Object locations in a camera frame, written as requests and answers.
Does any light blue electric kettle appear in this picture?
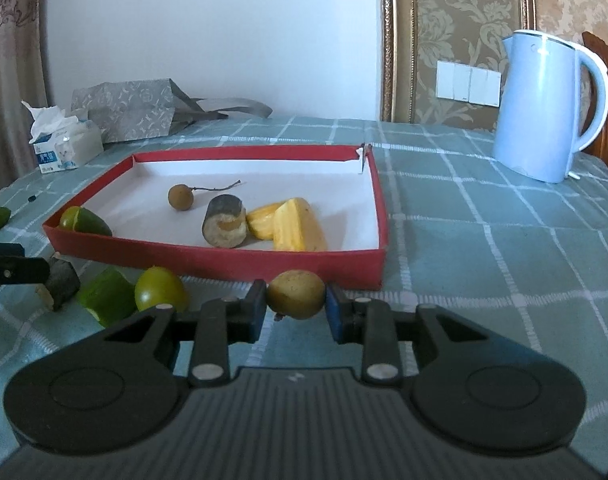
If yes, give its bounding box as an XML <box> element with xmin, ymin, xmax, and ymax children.
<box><xmin>492</xmin><ymin>30</ymin><xmax>608</xmax><ymax>184</ymax></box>

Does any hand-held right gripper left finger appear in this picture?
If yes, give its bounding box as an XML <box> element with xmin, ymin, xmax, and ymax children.
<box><xmin>101</xmin><ymin>279</ymin><xmax>268</xmax><ymax>387</ymax></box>

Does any large yellow pineapple chunk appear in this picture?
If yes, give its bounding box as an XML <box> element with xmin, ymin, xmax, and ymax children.
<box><xmin>273</xmin><ymin>197</ymin><xmax>329</xmax><ymax>252</ymax></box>

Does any gold ornate frame moulding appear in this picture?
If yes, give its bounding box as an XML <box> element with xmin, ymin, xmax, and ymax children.
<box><xmin>379</xmin><ymin>0</ymin><xmax>537</xmax><ymax>123</ymax></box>

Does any small yellow jackfruit piece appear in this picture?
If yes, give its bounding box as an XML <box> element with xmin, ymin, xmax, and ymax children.
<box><xmin>246</xmin><ymin>202</ymin><xmax>287</xmax><ymax>241</ymax></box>

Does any white wall switch panel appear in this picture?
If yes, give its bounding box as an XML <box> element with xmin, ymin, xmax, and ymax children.
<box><xmin>436</xmin><ymin>60</ymin><xmax>502</xmax><ymax>107</ymax></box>

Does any beige curtain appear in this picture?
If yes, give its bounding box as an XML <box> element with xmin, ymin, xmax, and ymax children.
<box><xmin>0</xmin><ymin>0</ymin><xmax>52</xmax><ymax>201</ymax></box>

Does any grey patterned paper bag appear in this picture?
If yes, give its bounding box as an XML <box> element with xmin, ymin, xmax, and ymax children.
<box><xmin>71</xmin><ymin>78</ymin><xmax>274</xmax><ymax>144</ymax></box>

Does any red shallow cardboard box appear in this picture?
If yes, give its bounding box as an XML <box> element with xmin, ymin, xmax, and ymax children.
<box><xmin>42</xmin><ymin>144</ymin><xmax>387</xmax><ymax>291</ymax></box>

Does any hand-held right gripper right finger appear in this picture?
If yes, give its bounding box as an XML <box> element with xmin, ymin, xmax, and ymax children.
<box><xmin>325</xmin><ymin>283</ymin><xmax>492</xmax><ymax>386</ymax></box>

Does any green checked tablecloth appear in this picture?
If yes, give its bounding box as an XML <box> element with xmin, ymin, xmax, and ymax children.
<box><xmin>0</xmin><ymin>114</ymin><xmax>608</xmax><ymax>480</ymax></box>

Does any sugarcane piece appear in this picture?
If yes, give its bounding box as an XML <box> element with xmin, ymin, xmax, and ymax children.
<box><xmin>35</xmin><ymin>256</ymin><xmax>81</xmax><ymax>312</ymax></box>
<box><xmin>200</xmin><ymin>194</ymin><xmax>248</xmax><ymax>249</ymax></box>

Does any small green cucumber piece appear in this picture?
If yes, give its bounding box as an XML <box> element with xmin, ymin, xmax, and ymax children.
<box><xmin>59</xmin><ymin>206</ymin><xmax>114</xmax><ymax>237</ymax></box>

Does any white tissue pack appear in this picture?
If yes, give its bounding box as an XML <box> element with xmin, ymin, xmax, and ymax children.
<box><xmin>21</xmin><ymin>100</ymin><xmax>105</xmax><ymax>175</ymax></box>

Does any yellow loquat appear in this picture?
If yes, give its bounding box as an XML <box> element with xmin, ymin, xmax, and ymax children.
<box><xmin>266</xmin><ymin>270</ymin><xmax>326</xmax><ymax>321</ymax></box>

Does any green lime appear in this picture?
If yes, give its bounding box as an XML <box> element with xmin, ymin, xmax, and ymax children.
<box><xmin>134</xmin><ymin>266</ymin><xmax>191</xmax><ymax>313</ymax></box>

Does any large green cucumber piece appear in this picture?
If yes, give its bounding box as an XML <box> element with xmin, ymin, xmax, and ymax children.
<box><xmin>76</xmin><ymin>266</ymin><xmax>137</xmax><ymax>328</ymax></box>

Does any brown longan with stem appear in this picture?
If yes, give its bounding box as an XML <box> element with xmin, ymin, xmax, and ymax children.
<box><xmin>167</xmin><ymin>180</ymin><xmax>243</xmax><ymax>213</ymax></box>

